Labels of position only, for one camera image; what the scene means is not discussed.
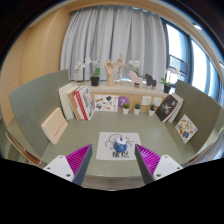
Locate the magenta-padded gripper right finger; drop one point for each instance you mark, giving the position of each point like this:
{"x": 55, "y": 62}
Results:
{"x": 148, "y": 160}

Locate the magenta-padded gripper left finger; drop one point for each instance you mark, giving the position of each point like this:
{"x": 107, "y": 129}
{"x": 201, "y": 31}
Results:
{"x": 78, "y": 160}

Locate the blue and white computer mouse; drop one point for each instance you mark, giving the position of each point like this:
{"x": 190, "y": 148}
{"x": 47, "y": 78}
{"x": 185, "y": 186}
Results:
{"x": 120, "y": 146}

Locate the white mouse pad with drawing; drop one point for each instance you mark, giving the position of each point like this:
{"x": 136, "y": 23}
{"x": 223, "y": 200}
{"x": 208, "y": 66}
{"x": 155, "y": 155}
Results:
{"x": 105, "y": 146}

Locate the cream book with red text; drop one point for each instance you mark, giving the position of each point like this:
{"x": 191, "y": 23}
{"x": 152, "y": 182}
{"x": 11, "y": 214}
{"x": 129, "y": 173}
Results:
{"x": 55, "y": 126}

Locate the small plant in white pot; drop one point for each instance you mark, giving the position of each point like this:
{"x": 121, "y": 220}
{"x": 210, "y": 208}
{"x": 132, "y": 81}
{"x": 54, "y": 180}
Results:
{"x": 126, "y": 110}
{"x": 137, "y": 111}
{"x": 151, "y": 112}

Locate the colourful illustrated card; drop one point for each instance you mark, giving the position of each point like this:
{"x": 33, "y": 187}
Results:
{"x": 186, "y": 128}

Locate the black-covered book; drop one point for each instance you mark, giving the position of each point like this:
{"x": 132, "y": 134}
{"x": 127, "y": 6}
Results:
{"x": 166, "y": 108}

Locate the red-spined book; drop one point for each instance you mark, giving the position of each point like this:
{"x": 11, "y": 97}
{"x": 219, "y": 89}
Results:
{"x": 81, "y": 105}

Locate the brown-spined book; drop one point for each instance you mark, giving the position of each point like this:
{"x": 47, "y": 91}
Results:
{"x": 74, "y": 105}

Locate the photo-covered magazine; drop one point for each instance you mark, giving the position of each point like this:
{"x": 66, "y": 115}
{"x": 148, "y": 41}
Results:
{"x": 88, "y": 101}

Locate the thick white book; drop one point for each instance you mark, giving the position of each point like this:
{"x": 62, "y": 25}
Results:
{"x": 65, "y": 101}

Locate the white illustrated sticker card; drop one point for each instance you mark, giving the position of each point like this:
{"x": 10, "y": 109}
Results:
{"x": 106, "y": 103}

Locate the round purple number sign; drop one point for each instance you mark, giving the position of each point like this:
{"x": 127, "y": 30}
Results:
{"x": 122, "y": 101}

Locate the light wood ledge shelf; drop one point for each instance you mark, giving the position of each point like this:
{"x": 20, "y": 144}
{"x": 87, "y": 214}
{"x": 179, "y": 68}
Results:
{"x": 133, "y": 91}

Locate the white orchid in dark pot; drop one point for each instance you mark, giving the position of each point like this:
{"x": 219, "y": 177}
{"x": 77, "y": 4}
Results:
{"x": 167, "y": 88}

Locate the green desk partition panel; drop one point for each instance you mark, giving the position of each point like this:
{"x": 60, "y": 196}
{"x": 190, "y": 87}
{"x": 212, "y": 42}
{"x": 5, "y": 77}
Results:
{"x": 200, "y": 103}
{"x": 33, "y": 100}

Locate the black wooden horse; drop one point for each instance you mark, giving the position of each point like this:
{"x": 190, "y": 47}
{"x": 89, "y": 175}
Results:
{"x": 150, "y": 81}

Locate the white orchid in black pot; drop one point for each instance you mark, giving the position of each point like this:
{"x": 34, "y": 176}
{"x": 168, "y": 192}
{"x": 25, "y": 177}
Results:
{"x": 95, "y": 81}

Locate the pink wooden horse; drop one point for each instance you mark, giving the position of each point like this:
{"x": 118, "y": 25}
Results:
{"x": 136, "y": 80}

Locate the white orchid flowers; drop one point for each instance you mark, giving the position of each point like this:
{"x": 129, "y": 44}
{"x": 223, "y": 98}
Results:
{"x": 134, "y": 64}

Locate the wooden artist mannequin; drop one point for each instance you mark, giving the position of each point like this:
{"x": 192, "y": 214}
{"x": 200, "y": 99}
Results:
{"x": 120, "y": 65}

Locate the grey curtain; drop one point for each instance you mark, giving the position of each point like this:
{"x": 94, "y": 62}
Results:
{"x": 110, "y": 33}

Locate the white wall socket plate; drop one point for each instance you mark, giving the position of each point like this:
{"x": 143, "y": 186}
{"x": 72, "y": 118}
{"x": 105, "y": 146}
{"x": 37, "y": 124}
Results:
{"x": 157, "y": 101}
{"x": 146, "y": 100}

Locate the window with dark frame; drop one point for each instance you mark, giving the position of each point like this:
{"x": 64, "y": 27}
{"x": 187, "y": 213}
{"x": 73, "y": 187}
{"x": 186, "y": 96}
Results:
{"x": 178, "y": 46}

